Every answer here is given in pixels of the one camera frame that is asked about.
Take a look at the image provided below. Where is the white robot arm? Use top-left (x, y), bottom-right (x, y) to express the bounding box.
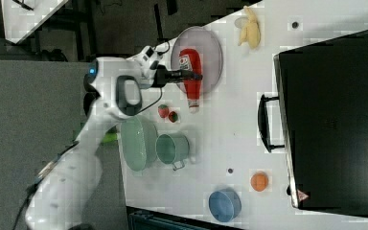
top-left (23, 46), bottom-right (203, 230)

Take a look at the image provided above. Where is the red ketchup bottle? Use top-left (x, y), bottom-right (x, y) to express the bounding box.
top-left (179, 49), bottom-right (202, 114)

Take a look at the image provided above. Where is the pink toy strawberry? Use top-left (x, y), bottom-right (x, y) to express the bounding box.
top-left (158, 104), bottom-right (170, 118)

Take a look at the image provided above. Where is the green toy lime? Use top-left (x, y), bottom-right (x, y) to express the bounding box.
top-left (103, 133), bottom-right (117, 143)

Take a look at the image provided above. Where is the orange toy fruit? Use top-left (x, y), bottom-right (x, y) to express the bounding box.
top-left (250, 172), bottom-right (268, 192)

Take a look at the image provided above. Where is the peeled toy banana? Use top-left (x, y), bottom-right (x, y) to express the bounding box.
top-left (235, 6), bottom-right (261, 50)

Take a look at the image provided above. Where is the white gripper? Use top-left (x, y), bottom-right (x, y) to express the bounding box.
top-left (131, 46), bottom-right (203, 88)

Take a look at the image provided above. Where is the green metal cup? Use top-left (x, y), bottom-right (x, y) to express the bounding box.
top-left (155, 132), bottom-right (190, 171)

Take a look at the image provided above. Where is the blue metal frame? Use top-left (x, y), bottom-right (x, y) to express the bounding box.
top-left (128, 211), bottom-right (222, 230)

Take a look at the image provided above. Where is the grey round plate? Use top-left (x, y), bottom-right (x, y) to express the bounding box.
top-left (170, 26), bottom-right (223, 94)

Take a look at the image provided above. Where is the blue bowl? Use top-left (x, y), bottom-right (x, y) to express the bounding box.
top-left (208, 188), bottom-right (242, 222)

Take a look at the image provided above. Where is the green plastic colander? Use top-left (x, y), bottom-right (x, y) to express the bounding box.
top-left (120, 115), bottom-right (158, 172)

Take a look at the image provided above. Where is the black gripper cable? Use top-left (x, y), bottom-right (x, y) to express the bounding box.
top-left (137, 41), bottom-right (171, 116)

